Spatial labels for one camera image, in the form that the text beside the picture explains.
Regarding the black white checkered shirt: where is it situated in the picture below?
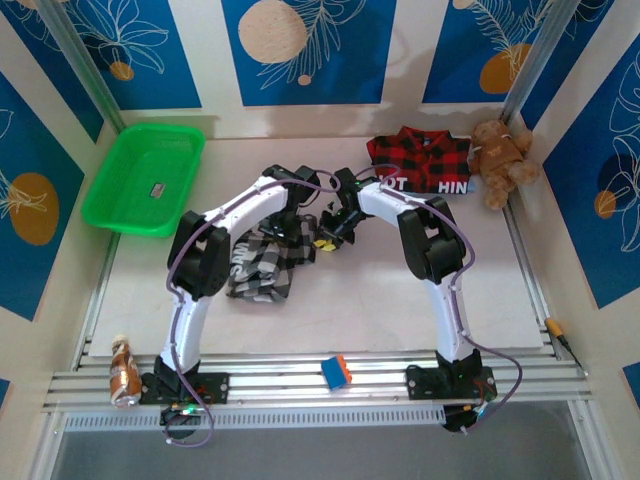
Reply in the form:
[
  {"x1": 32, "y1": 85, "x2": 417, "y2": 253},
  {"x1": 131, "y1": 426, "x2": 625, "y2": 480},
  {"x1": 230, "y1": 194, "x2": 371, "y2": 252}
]
[{"x1": 224, "y1": 214, "x2": 319, "y2": 305}]

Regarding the red black checkered shirt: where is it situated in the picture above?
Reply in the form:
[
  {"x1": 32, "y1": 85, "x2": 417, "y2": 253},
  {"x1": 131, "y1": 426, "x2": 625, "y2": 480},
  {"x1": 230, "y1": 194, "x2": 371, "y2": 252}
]
[{"x1": 366, "y1": 126, "x2": 475, "y2": 196}]

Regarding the blue orange block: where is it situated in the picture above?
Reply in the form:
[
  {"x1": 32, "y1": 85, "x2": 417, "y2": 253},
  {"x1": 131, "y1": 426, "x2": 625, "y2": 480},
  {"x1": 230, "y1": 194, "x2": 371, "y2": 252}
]
[{"x1": 319, "y1": 354, "x2": 354, "y2": 392}]

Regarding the green plastic basket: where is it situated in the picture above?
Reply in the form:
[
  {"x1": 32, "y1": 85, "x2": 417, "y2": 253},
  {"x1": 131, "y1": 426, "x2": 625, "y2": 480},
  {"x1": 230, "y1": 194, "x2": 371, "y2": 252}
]
[{"x1": 81, "y1": 123, "x2": 207, "y2": 239}]

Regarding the brown teddy bear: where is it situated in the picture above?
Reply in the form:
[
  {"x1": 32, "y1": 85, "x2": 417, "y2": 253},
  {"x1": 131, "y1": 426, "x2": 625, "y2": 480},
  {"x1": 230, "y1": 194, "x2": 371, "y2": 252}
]
[{"x1": 467, "y1": 119, "x2": 541, "y2": 211}]

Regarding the brown drink bottle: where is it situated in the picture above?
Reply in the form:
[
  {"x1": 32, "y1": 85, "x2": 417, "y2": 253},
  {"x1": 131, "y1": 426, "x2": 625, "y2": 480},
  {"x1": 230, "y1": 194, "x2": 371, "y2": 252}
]
[{"x1": 108, "y1": 334, "x2": 144, "y2": 409}]

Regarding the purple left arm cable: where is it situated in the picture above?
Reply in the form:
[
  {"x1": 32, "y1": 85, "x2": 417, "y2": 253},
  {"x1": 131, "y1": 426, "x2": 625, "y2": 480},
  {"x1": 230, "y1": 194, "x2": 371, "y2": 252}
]
[{"x1": 164, "y1": 167, "x2": 342, "y2": 449}]

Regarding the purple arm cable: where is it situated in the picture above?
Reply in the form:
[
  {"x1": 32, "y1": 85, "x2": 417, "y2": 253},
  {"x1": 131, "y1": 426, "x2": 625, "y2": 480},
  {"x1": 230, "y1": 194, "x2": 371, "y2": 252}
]
[
  {"x1": 372, "y1": 162, "x2": 524, "y2": 436},
  {"x1": 164, "y1": 167, "x2": 342, "y2": 449}
]

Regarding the aluminium rail bed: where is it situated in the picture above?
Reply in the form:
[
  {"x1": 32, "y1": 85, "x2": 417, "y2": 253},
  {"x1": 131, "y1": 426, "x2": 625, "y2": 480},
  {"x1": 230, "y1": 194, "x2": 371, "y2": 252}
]
[{"x1": 42, "y1": 352, "x2": 596, "y2": 414}]

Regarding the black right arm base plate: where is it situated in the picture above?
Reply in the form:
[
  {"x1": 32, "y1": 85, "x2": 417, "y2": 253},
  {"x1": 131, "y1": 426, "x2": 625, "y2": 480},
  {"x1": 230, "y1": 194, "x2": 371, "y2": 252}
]
[{"x1": 405, "y1": 363, "x2": 496, "y2": 402}]

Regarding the white slotted cable duct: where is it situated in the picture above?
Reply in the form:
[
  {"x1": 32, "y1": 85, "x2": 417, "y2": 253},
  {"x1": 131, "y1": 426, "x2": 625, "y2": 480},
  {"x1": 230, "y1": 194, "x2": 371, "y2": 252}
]
[{"x1": 62, "y1": 404, "x2": 446, "y2": 434}]

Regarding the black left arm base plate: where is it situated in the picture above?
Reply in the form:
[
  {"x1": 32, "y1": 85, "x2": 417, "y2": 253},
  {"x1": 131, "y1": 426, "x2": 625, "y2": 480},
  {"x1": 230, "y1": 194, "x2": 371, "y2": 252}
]
[{"x1": 139, "y1": 372, "x2": 231, "y2": 406}]

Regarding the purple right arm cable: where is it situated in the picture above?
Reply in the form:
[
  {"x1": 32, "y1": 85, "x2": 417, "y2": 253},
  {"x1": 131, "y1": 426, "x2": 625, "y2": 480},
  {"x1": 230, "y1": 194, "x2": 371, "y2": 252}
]
[{"x1": 372, "y1": 162, "x2": 524, "y2": 436}]

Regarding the yellow handled screwdriver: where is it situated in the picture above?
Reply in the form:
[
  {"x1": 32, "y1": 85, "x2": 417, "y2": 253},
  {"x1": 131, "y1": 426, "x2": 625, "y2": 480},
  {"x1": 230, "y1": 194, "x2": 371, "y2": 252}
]
[{"x1": 543, "y1": 316, "x2": 586, "y2": 374}]

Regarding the aluminium corner post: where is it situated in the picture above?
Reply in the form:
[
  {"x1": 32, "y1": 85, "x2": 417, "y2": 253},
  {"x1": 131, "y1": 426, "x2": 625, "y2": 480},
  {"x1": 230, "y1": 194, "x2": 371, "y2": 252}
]
[
  {"x1": 37, "y1": 0, "x2": 126, "y2": 134},
  {"x1": 502, "y1": 0, "x2": 576, "y2": 124}
]

